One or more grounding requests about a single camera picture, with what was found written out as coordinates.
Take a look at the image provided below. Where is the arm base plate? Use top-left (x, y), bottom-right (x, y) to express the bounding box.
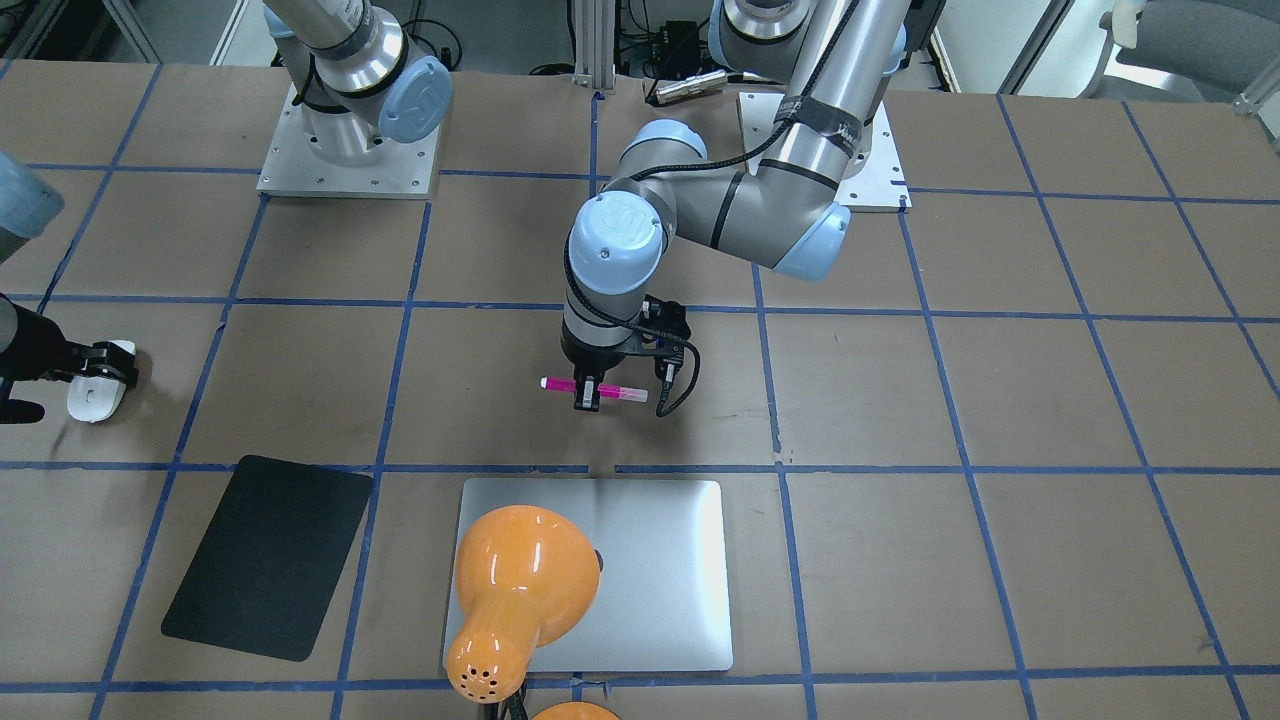
top-left (256, 87), bottom-right (442, 201)
top-left (739, 90), bottom-right (911, 213)

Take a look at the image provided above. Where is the aluminium frame post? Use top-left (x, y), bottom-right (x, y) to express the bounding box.
top-left (568, 0), bottom-right (620, 94)

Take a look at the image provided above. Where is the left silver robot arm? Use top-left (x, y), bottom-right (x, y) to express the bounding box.
top-left (559, 1), bottom-right (909, 416)

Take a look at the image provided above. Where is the silver laptop notebook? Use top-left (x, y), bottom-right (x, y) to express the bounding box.
top-left (458, 477), bottom-right (733, 673)

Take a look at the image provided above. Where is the black mousepad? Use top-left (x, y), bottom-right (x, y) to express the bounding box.
top-left (161, 455), bottom-right (372, 662)

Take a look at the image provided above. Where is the white computer mouse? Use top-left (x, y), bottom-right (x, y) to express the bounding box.
top-left (67, 365), bottom-right (132, 423)

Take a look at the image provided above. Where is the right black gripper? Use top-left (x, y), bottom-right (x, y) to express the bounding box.
top-left (1, 295), bottom-right (140, 425)

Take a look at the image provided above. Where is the orange desk lamp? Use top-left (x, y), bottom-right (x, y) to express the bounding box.
top-left (443, 503), bottom-right (604, 719)

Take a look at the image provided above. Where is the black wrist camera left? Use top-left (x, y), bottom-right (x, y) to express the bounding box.
top-left (637, 295), bottom-right (692, 345)

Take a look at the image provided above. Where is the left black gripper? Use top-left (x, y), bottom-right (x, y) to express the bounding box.
top-left (559, 334), bottom-right (641, 413)

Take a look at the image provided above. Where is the pink highlighter pen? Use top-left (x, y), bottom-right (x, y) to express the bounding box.
top-left (539, 377), bottom-right (649, 404)

